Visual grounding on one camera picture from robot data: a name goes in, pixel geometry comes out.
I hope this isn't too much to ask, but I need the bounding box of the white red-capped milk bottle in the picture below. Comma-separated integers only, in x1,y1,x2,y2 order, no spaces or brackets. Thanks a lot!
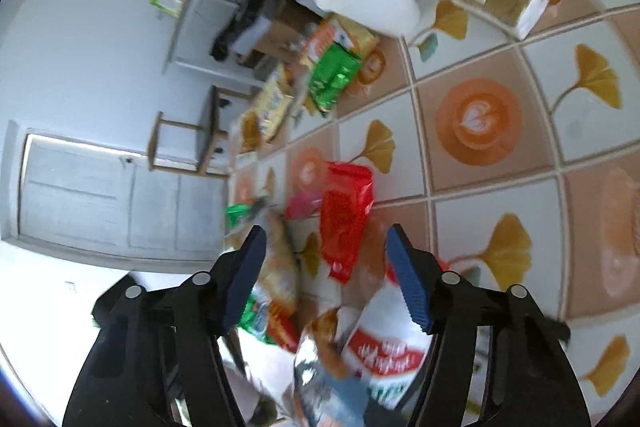
342,263,432,414

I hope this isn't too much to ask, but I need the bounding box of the pink blue cracker bag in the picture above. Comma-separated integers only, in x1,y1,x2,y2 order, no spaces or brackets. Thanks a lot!
293,308,406,426

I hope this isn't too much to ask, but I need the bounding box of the green chip bag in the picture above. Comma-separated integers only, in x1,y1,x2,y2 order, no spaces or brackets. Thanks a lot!
224,204,278,345

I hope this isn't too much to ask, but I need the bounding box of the yellow Enaak noodle packet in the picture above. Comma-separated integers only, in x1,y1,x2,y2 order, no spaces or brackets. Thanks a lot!
255,209,300,353

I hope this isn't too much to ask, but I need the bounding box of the white door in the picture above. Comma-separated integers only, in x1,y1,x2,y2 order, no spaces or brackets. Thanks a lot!
1,121,227,273

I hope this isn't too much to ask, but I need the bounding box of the small wooden stool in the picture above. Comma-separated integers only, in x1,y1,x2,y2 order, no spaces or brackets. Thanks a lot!
146,87,230,180

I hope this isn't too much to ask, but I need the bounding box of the gold sachet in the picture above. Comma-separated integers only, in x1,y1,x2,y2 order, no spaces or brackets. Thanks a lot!
239,108,262,154

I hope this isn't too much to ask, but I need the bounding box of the red snack bag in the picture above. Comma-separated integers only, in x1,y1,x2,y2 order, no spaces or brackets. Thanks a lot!
319,162,374,284

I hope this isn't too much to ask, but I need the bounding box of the yellow snack packet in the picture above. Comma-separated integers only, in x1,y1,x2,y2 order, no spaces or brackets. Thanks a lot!
252,64,295,142

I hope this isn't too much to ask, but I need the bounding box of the small green wrapper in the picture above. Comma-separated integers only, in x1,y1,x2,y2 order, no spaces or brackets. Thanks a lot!
308,43,361,115

